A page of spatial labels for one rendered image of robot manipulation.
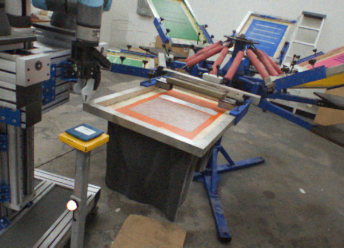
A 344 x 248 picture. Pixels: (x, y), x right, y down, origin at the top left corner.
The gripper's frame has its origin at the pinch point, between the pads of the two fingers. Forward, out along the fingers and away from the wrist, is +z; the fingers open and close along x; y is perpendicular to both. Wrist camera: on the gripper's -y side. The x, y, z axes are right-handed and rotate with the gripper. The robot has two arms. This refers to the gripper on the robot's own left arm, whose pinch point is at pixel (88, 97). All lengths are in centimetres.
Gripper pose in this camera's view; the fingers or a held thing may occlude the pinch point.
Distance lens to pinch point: 106.2
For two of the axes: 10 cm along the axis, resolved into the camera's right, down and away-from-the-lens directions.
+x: 8.8, 3.2, -3.4
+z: -1.9, 9.1, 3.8
